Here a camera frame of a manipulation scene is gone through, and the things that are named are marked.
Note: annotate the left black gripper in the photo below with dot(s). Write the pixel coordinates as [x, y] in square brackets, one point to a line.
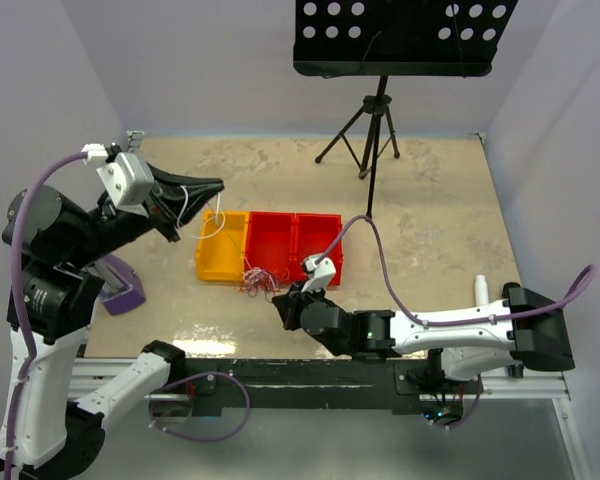
[200, 189]

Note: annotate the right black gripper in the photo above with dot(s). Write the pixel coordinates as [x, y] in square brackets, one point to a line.
[285, 303]

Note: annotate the red double compartment bin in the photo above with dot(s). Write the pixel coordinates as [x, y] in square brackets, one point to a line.
[278, 242]

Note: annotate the yellow plastic bin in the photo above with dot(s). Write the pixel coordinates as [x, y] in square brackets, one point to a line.
[220, 254]

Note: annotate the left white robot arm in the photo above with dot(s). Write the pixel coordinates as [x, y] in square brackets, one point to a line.
[54, 244]

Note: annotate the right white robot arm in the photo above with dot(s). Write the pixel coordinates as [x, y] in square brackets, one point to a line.
[523, 327]

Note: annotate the purple holder block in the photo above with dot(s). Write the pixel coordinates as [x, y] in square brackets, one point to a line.
[122, 290]

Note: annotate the black music stand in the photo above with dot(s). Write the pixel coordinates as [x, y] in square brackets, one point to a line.
[385, 39]

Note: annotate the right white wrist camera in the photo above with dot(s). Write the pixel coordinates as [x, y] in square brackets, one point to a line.
[320, 271]

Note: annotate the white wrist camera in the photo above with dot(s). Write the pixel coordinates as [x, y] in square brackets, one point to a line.
[320, 271]
[125, 176]

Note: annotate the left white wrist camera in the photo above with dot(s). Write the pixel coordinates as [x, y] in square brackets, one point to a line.
[125, 176]

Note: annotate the aluminium left rail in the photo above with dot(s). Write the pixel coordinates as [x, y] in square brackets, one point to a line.
[126, 180]

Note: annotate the aluminium rail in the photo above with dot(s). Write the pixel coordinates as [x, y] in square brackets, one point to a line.
[126, 180]
[90, 374]

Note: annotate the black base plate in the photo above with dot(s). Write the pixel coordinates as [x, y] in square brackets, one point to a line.
[399, 386]

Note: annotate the white cylinder post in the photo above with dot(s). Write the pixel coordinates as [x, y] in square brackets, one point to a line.
[481, 291]

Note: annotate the black cylinder post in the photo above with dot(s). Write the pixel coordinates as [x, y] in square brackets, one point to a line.
[508, 287]

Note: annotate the aluminium front rail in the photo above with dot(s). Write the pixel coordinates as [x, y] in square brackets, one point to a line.
[90, 374]

